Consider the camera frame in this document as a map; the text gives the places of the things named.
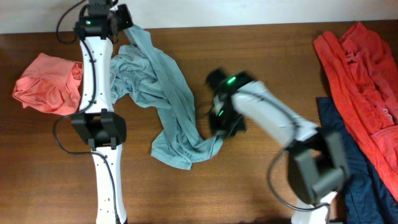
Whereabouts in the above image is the dark navy garment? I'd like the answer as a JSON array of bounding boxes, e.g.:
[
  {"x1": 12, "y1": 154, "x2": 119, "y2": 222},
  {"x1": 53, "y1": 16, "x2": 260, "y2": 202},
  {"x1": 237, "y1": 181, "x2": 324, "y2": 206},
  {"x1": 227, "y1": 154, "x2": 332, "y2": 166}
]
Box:
[{"x1": 317, "y1": 97, "x2": 397, "y2": 224}]

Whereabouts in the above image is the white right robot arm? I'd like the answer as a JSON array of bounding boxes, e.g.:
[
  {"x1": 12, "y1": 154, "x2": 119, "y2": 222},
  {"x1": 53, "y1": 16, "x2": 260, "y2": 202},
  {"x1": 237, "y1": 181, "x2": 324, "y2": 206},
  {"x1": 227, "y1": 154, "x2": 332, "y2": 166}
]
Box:
[{"x1": 206, "y1": 69, "x2": 350, "y2": 223}]

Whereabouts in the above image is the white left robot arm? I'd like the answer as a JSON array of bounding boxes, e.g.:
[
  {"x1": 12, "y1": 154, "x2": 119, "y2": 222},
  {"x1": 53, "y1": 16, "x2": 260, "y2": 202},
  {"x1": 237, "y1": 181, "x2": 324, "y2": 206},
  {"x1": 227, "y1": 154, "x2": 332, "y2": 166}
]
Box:
[{"x1": 71, "y1": 1, "x2": 132, "y2": 223}]

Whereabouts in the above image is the crumpled salmon pink shirt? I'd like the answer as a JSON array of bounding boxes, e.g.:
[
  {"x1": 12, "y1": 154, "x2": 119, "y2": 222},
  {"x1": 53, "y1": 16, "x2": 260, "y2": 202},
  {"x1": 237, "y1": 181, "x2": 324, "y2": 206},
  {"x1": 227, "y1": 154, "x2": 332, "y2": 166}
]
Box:
[{"x1": 12, "y1": 53, "x2": 83, "y2": 116}]

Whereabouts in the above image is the light blue polo shirt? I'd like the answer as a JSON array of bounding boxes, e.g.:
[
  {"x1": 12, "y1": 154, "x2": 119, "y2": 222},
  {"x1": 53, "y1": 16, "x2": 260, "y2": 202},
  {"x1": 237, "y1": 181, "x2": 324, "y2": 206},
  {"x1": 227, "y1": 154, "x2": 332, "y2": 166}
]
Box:
[{"x1": 110, "y1": 25, "x2": 223, "y2": 170}]

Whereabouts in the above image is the red-orange shirt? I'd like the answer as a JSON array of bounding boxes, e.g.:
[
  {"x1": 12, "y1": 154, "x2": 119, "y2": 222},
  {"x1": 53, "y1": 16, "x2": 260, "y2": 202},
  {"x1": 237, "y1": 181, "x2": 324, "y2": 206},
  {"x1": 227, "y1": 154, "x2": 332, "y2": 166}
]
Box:
[{"x1": 313, "y1": 22, "x2": 397, "y2": 198}]

